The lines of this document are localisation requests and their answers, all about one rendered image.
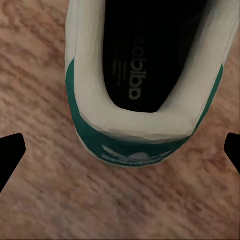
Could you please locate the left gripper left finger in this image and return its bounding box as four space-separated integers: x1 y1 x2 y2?
0 133 26 193

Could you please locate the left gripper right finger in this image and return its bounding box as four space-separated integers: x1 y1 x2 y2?
224 133 240 173

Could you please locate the gym shoe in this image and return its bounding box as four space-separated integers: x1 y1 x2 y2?
65 0 240 169

